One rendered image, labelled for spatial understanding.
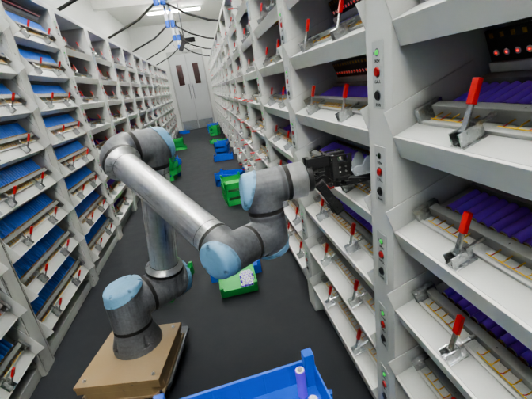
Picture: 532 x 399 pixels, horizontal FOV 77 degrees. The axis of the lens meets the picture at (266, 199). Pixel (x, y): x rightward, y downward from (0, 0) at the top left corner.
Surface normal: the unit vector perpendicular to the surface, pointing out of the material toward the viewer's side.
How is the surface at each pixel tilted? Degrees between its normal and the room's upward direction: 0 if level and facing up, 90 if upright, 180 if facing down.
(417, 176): 90
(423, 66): 90
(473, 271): 21
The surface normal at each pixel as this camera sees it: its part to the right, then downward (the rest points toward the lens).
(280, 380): 0.25, 0.29
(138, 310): 0.72, 0.10
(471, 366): -0.47, -0.80
